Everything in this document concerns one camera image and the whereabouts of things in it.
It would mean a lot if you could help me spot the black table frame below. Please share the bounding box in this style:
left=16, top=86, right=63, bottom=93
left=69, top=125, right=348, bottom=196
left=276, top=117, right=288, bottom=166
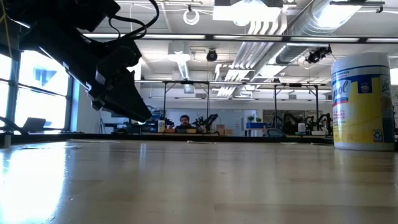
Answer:
left=0, top=133, right=335, bottom=146

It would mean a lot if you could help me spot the yellow white Lysol wipes canister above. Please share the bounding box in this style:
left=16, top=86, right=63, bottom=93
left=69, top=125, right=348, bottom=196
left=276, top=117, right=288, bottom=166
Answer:
left=330, top=51, right=396, bottom=152

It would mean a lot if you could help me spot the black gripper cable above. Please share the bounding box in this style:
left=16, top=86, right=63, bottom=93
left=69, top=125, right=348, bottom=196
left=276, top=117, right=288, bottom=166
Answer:
left=107, top=0, right=160, bottom=40

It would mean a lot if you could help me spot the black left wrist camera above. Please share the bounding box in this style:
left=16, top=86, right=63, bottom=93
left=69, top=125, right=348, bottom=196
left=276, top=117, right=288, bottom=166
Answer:
left=95, top=39, right=143, bottom=86

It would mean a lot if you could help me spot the blue storage bin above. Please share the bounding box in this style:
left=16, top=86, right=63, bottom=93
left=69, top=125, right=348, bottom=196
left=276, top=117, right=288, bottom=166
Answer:
left=246, top=122, right=273, bottom=129

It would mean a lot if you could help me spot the black chair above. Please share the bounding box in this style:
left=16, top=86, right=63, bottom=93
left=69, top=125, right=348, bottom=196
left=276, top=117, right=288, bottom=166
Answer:
left=266, top=128, right=287, bottom=138

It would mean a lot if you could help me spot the grey laptop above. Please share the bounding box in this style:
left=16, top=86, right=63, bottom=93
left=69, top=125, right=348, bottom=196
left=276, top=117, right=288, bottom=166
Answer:
left=21, top=117, right=47, bottom=133

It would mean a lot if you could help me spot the cardboard box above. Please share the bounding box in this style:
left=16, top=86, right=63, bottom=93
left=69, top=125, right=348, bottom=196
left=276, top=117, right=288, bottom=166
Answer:
left=216, top=124, right=234, bottom=136

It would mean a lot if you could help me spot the person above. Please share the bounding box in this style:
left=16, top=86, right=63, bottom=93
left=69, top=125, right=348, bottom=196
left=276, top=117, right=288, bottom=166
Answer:
left=174, top=114, right=197, bottom=130

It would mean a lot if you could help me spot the black station frame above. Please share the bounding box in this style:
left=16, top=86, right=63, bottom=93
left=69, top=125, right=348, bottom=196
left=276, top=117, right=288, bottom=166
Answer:
left=162, top=80, right=210, bottom=119
left=273, top=82, right=320, bottom=123

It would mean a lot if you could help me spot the white cable coil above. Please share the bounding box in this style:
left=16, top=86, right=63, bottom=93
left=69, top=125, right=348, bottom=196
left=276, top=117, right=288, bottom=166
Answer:
left=182, top=8, right=200, bottom=26

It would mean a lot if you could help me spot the black hanging camera with cables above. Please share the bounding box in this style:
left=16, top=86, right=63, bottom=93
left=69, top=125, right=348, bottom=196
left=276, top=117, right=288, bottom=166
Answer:
left=305, top=45, right=333, bottom=65

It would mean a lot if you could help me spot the black overhead light bar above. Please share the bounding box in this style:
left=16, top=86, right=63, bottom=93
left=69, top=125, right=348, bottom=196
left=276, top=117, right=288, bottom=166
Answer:
left=82, top=32, right=398, bottom=44

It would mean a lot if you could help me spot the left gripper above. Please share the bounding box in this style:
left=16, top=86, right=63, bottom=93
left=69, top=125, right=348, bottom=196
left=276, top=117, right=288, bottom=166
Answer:
left=18, top=18, right=153, bottom=124

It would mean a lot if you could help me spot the white ceiling light panel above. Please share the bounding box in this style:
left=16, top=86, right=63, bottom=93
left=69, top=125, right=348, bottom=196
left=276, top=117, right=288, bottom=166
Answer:
left=213, top=0, right=284, bottom=23

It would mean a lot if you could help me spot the silver ventilation duct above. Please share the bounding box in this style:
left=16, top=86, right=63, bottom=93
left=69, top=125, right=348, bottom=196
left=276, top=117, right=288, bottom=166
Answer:
left=275, top=0, right=363, bottom=65

